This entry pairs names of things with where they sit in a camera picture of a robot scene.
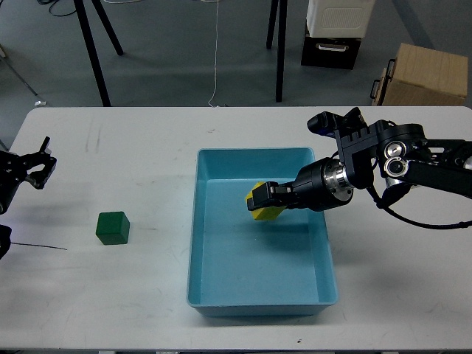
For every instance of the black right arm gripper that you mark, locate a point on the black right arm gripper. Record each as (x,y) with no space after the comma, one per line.
(319,186)

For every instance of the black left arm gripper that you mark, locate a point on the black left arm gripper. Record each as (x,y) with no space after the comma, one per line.
(34,168)

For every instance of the yellow wooden cube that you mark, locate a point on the yellow wooden cube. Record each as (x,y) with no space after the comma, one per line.
(269,213)

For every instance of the green wooden cube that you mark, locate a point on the green wooden cube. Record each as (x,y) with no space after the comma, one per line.
(113,228)

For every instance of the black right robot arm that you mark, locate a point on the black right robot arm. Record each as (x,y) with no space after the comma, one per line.
(404,155)

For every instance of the black table leg center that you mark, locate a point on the black table leg center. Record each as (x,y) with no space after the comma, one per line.
(282,9)

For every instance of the black slanted leg center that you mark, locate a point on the black slanted leg center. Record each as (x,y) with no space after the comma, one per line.
(271,23)

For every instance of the light blue plastic bin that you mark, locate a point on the light blue plastic bin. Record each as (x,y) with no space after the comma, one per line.
(243,267)

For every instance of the black slanted table leg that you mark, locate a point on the black slanted table leg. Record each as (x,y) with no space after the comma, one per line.
(108,27)

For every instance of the black table leg far left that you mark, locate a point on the black table leg far left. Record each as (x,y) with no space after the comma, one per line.
(92,52)

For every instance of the thin black cable tie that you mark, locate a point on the thin black cable tie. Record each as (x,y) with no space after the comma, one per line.
(39,246)

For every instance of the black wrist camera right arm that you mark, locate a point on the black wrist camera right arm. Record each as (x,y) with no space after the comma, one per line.
(324,124)

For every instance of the black storage box with handle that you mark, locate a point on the black storage box with handle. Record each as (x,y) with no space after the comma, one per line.
(335,53)

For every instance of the wooden crate with black handles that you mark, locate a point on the wooden crate with black handles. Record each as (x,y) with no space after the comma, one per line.
(419,76)

